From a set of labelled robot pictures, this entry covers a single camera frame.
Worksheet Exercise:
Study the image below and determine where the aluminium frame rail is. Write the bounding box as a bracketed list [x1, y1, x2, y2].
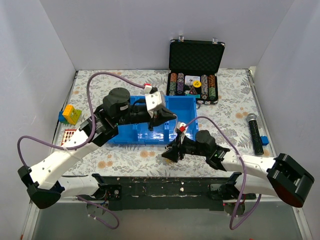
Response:
[29, 197, 83, 204]

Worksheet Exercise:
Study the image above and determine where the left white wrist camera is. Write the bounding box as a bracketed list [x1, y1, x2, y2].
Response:
[143, 83, 166, 115]

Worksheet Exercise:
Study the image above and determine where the small blue toy brick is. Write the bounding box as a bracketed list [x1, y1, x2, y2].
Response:
[260, 136, 270, 146]

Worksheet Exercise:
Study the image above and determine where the red white toy block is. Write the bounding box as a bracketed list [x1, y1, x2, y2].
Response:
[61, 129, 76, 146]

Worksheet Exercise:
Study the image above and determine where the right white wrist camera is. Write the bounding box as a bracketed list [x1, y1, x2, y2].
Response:
[175, 121, 188, 136]

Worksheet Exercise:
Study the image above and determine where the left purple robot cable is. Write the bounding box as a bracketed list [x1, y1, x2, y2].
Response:
[16, 71, 151, 230]

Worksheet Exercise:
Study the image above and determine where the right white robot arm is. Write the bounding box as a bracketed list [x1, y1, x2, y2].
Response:
[161, 130, 315, 208]

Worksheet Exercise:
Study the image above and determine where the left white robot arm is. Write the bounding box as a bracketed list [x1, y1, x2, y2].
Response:
[18, 87, 178, 209]

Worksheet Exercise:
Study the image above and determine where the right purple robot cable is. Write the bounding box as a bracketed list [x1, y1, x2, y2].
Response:
[183, 115, 262, 230]

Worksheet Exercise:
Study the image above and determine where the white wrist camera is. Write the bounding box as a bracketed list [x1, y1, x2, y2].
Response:
[175, 121, 188, 136]
[143, 83, 166, 115]

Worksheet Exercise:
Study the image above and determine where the colourful toy brick stack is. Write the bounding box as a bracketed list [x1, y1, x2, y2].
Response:
[58, 104, 82, 125]

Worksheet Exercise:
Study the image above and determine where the black poker chip case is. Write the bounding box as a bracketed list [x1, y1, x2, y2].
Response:
[166, 36, 226, 105]

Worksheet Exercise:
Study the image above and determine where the black handheld microphone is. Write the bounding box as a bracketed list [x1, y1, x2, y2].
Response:
[246, 113, 264, 156]

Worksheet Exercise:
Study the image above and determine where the blue plastic divided bin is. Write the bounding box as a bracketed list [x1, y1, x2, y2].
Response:
[107, 96, 197, 145]

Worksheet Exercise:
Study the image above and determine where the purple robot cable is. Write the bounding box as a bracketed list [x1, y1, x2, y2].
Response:
[16, 71, 151, 230]
[183, 115, 262, 230]

